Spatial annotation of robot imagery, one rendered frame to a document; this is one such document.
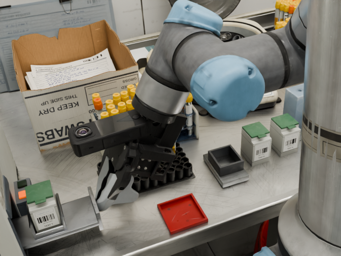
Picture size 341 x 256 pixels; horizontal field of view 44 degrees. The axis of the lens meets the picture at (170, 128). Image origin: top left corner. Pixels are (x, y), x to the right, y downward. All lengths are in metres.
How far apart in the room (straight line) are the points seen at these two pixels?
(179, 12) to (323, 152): 0.33
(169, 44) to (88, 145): 0.18
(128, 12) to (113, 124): 0.63
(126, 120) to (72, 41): 0.54
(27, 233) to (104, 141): 0.21
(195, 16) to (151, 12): 0.68
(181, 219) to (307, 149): 0.46
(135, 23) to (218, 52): 0.75
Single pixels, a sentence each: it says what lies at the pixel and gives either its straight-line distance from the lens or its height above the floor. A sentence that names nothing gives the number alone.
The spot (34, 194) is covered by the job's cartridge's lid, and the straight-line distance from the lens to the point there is 0.67.
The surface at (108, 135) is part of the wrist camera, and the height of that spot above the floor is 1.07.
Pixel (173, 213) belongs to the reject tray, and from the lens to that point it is 0.74.
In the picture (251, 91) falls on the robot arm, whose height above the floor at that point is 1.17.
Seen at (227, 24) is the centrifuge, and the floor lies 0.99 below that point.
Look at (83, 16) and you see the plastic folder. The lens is 1.14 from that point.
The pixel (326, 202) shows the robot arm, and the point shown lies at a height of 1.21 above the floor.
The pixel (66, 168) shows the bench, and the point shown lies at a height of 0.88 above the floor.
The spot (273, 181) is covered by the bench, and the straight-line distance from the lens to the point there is 0.81.
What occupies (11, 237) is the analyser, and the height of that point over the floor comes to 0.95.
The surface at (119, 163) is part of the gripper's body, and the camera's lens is 0.64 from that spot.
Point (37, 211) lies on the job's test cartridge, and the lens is 0.67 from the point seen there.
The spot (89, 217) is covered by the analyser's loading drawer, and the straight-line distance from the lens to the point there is 0.71.
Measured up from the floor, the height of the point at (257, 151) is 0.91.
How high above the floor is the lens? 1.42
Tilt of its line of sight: 36 degrees down
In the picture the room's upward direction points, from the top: 4 degrees counter-clockwise
